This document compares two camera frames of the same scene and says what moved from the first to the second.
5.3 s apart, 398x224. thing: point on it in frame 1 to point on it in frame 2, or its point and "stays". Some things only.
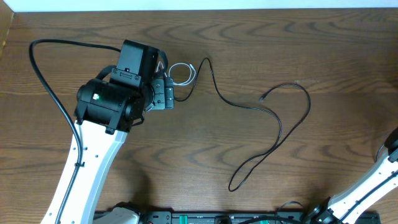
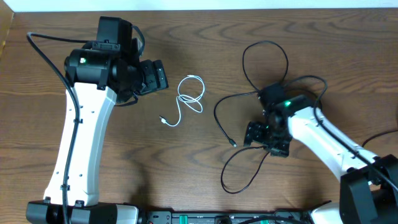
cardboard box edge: x=6 y=17 stays
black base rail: x=180 y=217 stays
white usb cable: x=192 y=70 to x=180 y=96
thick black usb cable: x=260 y=98 to x=237 y=150
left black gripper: x=165 y=94 to x=157 y=79
